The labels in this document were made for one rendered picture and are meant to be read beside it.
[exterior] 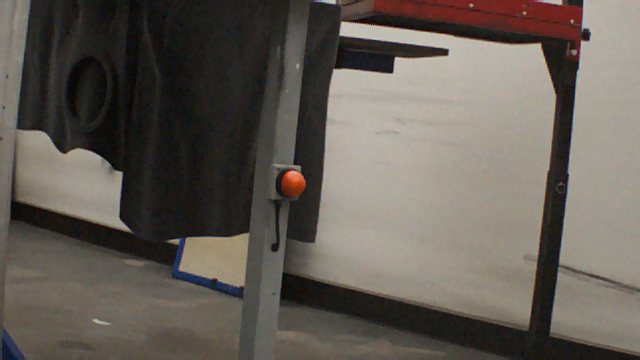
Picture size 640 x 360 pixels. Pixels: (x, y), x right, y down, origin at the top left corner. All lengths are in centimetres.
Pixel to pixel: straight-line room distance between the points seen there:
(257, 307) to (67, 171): 477
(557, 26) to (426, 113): 136
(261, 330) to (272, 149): 26
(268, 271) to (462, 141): 266
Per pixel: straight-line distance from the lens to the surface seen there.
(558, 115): 354
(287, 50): 183
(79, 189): 646
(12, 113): 167
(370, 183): 476
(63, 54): 221
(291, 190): 181
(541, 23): 330
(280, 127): 183
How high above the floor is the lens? 75
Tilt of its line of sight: 3 degrees down
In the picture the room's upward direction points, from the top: 6 degrees clockwise
